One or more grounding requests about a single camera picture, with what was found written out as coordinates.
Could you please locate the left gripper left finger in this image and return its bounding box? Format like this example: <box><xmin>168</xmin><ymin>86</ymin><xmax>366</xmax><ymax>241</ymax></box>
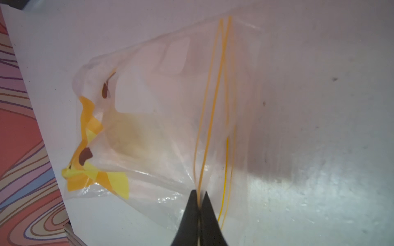
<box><xmin>171</xmin><ymin>190</ymin><xmax>200</xmax><ymax>246</ymax></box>

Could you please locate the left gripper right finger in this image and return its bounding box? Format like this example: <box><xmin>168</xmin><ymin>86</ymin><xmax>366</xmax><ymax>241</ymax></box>
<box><xmin>200</xmin><ymin>192</ymin><xmax>228</xmax><ymax>246</ymax></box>

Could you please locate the clear resealable plastic bag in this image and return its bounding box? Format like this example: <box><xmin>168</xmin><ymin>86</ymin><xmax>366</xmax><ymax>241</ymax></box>
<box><xmin>61</xmin><ymin>13</ymin><xmax>263</xmax><ymax>245</ymax></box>

